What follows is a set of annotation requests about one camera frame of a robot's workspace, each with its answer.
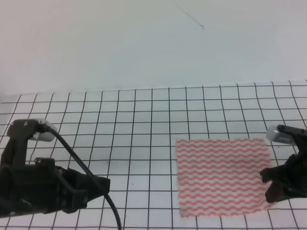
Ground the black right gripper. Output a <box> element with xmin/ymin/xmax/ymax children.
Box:
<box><xmin>260</xmin><ymin>125</ymin><xmax>307</xmax><ymax>203</ymax></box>

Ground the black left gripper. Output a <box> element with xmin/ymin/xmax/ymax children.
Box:
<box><xmin>0</xmin><ymin>119</ymin><xmax>110</xmax><ymax>217</ymax></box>

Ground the pink wavy striped towel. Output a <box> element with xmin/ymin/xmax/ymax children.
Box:
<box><xmin>176</xmin><ymin>138</ymin><xmax>272</xmax><ymax>217</ymax></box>

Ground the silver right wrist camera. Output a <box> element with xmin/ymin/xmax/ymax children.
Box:
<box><xmin>266</xmin><ymin>125</ymin><xmax>299</xmax><ymax>146</ymax></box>

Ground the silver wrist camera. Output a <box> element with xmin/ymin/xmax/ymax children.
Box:
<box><xmin>30</xmin><ymin>118</ymin><xmax>58</xmax><ymax>142</ymax></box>
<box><xmin>266</xmin><ymin>125</ymin><xmax>299</xmax><ymax>146</ymax></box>

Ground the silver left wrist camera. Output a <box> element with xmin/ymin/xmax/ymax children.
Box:
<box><xmin>30</xmin><ymin>118</ymin><xmax>58</xmax><ymax>142</ymax></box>

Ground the black left camera cable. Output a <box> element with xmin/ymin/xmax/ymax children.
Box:
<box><xmin>38</xmin><ymin>124</ymin><xmax>123</xmax><ymax>230</ymax></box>

